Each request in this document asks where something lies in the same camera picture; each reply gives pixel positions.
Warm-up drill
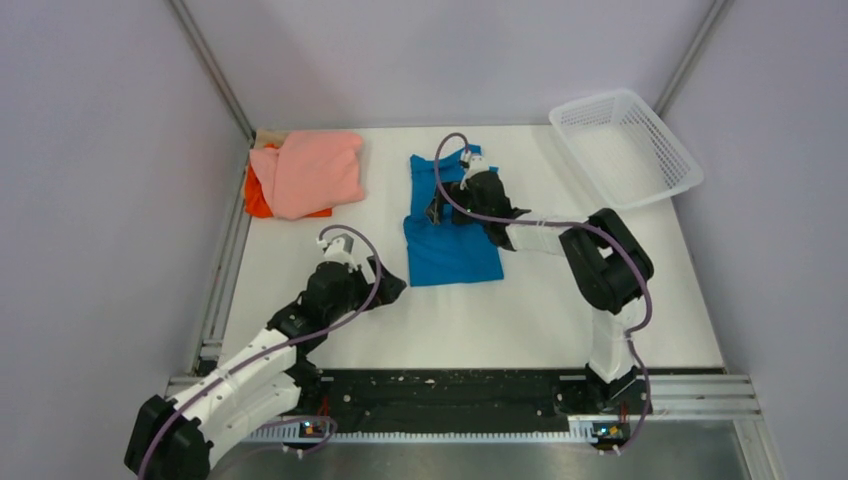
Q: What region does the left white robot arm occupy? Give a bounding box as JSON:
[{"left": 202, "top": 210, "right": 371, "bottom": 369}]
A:
[{"left": 124, "top": 256, "right": 407, "bottom": 479}]

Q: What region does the blue t shirt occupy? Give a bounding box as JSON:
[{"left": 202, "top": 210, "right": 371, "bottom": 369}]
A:
[{"left": 403, "top": 155, "right": 504, "bottom": 287}]

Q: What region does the pink folded t shirt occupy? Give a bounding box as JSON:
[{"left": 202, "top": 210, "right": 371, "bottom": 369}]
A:
[{"left": 248, "top": 129, "right": 366, "bottom": 220}]

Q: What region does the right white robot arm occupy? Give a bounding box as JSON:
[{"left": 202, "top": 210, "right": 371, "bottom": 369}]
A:
[{"left": 426, "top": 171, "right": 654, "bottom": 412}]

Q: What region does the orange folded t shirt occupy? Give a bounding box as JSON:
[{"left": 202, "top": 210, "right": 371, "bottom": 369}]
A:
[{"left": 242, "top": 143, "right": 333, "bottom": 218}]

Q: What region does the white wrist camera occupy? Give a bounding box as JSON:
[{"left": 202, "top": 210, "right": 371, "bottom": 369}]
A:
[
  {"left": 459, "top": 150, "right": 491, "bottom": 183},
  {"left": 317, "top": 234, "right": 358, "bottom": 270}
]

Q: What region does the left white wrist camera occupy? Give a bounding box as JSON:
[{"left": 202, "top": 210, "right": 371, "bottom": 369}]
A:
[{"left": 317, "top": 234, "right": 358, "bottom": 270}]

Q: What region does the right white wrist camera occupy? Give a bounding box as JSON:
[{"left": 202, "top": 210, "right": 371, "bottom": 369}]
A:
[{"left": 459, "top": 150, "right": 491, "bottom": 183}]

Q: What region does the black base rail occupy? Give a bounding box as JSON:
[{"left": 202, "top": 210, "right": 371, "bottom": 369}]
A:
[{"left": 291, "top": 367, "right": 657, "bottom": 435}]

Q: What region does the white plastic basket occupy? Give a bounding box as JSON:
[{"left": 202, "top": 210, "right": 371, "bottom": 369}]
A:
[{"left": 548, "top": 89, "right": 704, "bottom": 210}]

